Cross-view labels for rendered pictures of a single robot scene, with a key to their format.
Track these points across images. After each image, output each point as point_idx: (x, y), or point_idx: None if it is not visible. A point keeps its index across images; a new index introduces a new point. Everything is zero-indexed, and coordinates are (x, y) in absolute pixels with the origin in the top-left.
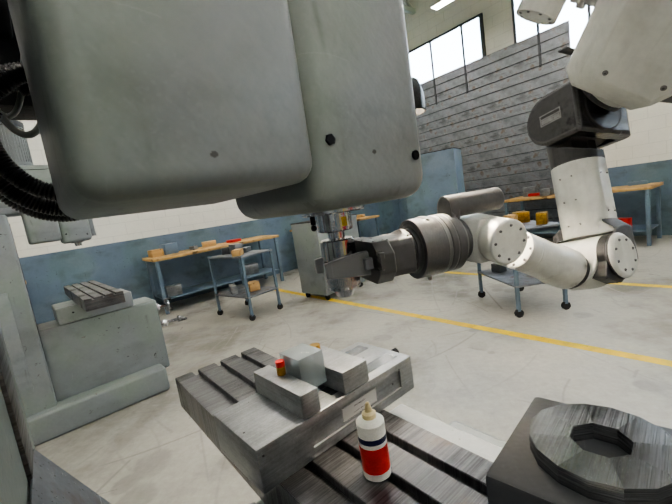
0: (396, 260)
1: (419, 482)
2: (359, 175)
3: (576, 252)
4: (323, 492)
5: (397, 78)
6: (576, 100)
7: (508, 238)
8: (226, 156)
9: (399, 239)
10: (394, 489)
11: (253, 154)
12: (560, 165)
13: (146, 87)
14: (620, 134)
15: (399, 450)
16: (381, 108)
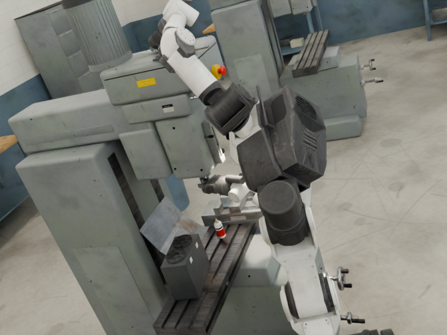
0: (209, 189)
1: (223, 242)
2: (184, 175)
3: None
4: (211, 232)
5: (192, 153)
6: None
7: (233, 196)
8: (152, 176)
9: (210, 185)
10: (218, 240)
11: (156, 175)
12: None
13: (140, 168)
14: None
15: (232, 234)
16: (188, 160)
